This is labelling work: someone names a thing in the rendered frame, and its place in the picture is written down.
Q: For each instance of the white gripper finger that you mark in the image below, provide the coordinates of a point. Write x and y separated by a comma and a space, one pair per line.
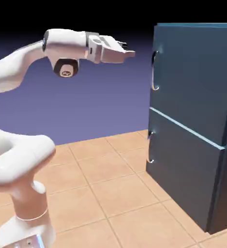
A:
130, 53
124, 44

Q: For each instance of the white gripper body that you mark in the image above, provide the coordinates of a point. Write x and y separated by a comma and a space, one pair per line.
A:
112, 52

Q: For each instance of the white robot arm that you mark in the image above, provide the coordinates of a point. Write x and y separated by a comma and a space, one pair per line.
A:
63, 43

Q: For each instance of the tall blue cabinet door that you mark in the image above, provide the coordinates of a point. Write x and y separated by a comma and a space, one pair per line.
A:
192, 83

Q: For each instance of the blue cabinet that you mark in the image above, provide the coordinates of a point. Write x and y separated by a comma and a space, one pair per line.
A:
194, 124

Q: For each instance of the short blue cabinet door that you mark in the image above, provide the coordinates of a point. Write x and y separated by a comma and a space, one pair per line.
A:
183, 168

